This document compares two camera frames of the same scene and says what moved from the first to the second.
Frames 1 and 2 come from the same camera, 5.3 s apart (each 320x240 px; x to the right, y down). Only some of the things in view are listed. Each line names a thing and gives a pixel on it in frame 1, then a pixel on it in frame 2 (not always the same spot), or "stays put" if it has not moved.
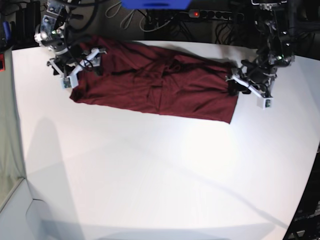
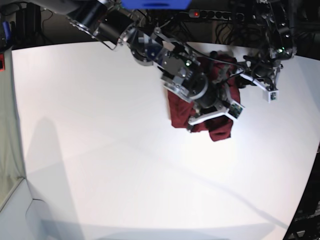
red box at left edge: (2, 67) stays put
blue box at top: (156, 4) stays put
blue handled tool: (7, 31) stays put
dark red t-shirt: (158, 78) to (182, 110)
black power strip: (216, 14) stays put
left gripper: (95, 55) to (215, 114)
